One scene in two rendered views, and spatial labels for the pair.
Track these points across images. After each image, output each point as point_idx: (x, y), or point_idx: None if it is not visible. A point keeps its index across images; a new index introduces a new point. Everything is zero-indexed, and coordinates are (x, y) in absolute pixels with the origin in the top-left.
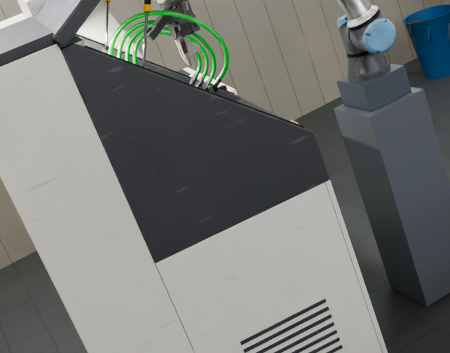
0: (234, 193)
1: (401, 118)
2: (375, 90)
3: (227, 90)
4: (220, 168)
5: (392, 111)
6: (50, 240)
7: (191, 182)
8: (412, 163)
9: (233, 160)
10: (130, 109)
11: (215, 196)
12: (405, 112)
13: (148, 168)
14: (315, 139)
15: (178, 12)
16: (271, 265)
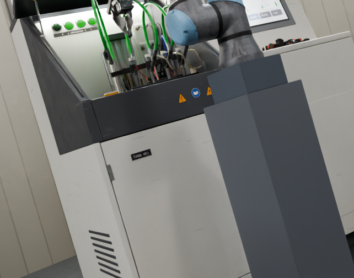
0: (68, 129)
1: (228, 119)
2: (215, 83)
3: None
4: (61, 109)
5: (220, 108)
6: (38, 121)
7: (57, 113)
8: (242, 172)
9: (63, 106)
10: (36, 59)
11: (64, 127)
12: (231, 114)
13: (47, 97)
14: (82, 108)
15: None
16: (87, 188)
